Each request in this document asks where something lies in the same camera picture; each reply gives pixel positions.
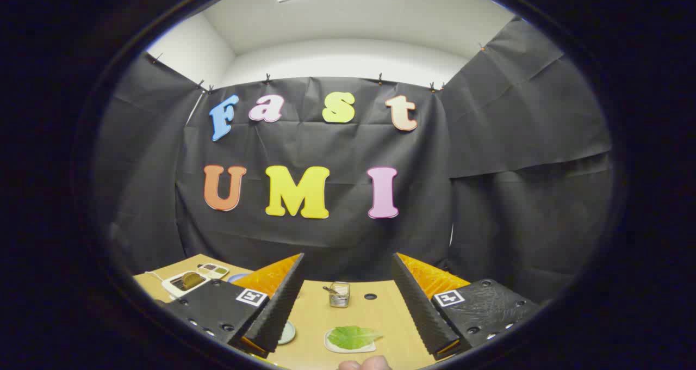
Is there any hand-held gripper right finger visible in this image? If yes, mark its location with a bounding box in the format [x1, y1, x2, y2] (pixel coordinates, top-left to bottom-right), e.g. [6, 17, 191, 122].
[391, 253, 544, 360]

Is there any metal wire utensil holder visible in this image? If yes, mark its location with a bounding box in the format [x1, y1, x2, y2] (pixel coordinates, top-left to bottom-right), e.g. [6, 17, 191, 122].
[328, 282, 351, 309]

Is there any white square plate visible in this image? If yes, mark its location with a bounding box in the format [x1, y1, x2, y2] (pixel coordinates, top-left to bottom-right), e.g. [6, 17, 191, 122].
[324, 326, 377, 354]

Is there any green lettuce leaf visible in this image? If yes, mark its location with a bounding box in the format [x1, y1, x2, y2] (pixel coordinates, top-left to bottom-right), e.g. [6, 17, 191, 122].
[328, 325, 383, 350]

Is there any white toaster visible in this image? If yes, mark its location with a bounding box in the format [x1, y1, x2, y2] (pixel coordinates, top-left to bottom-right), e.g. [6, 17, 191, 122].
[161, 270, 212, 299]

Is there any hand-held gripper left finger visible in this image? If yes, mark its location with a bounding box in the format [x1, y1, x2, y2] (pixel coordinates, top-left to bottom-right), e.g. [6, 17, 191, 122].
[158, 253, 305, 359]

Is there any white divided condiment tray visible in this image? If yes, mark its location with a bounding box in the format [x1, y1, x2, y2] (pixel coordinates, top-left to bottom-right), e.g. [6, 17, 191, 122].
[197, 263, 230, 280]

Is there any pale green round plate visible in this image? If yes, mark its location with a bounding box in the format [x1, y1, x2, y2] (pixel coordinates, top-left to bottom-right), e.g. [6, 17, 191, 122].
[277, 320, 297, 346]

